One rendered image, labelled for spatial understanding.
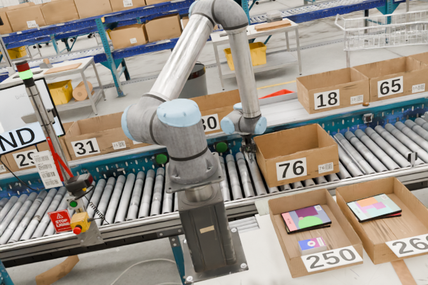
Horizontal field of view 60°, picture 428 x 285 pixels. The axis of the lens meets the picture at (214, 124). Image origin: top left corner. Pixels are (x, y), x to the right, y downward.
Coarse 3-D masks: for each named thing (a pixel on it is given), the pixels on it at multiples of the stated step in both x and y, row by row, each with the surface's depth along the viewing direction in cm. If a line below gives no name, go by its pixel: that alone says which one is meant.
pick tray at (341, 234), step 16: (304, 192) 173; (320, 192) 173; (272, 208) 174; (288, 208) 175; (336, 208) 162; (336, 224) 163; (288, 240) 159; (336, 240) 154; (352, 240) 149; (288, 256) 140; (304, 272) 141; (320, 272) 142
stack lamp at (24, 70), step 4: (24, 64) 156; (28, 64) 158; (20, 68) 156; (24, 68) 156; (28, 68) 158; (20, 72) 157; (24, 72) 157; (28, 72) 158; (20, 76) 158; (24, 76) 157; (28, 76) 158
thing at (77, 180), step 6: (84, 174) 177; (90, 174) 178; (72, 180) 175; (78, 180) 173; (84, 180) 173; (90, 180) 176; (66, 186) 174; (72, 186) 174; (78, 186) 174; (84, 186) 174; (78, 192) 177; (84, 192) 178; (78, 198) 178
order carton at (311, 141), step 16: (304, 128) 219; (320, 128) 214; (256, 144) 210; (272, 144) 221; (288, 144) 222; (304, 144) 223; (320, 144) 220; (336, 144) 193; (272, 160) 192; (288, 160) 193; (320, 160) 195; (336, 160) 196; (272, 176) 195; (304, 176) 198
